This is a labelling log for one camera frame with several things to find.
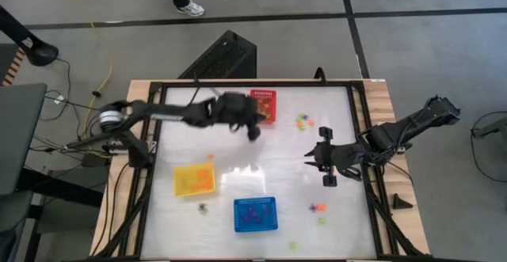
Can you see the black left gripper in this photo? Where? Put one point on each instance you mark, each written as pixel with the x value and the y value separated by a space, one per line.
pixel 233 109

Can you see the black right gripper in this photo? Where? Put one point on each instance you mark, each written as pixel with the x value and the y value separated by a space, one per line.
pixel 344 155

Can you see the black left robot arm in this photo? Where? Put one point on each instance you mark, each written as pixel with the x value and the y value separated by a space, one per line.
pixel 166 113

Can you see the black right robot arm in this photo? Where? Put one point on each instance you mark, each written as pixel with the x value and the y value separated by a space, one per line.
pixel 412 121

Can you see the red plastic basket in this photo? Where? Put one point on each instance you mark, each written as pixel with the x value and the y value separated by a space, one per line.
pixel 271 96

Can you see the black perforated computer tower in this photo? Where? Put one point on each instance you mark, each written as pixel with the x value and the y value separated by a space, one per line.
pixel 226 56

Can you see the yellow plastic basket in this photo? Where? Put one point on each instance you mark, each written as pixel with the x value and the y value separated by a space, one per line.
pixel 182 175

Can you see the blue plastic basket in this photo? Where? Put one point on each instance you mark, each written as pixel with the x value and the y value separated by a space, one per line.
pixel 237 226

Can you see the white power strip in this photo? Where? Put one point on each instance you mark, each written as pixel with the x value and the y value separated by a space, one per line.
pixel 119 150

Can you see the grey equipment base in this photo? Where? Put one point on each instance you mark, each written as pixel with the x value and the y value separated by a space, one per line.
pixel 493 128

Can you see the black desk base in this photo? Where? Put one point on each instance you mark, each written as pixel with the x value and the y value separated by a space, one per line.
pixel 59 187

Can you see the black floor stand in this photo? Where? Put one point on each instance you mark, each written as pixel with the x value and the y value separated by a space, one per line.
pixel 41 52

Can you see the grey desk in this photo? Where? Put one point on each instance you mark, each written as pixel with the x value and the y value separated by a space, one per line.
pixel 20 135

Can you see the slatted wooden panel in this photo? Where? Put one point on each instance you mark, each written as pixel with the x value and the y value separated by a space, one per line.
pixel 14 68

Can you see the black aluminium table frame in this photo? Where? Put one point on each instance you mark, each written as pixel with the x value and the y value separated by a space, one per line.
pixel 297 84

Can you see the black triangular bracket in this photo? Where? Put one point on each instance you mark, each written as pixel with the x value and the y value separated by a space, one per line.
pixel 400 203

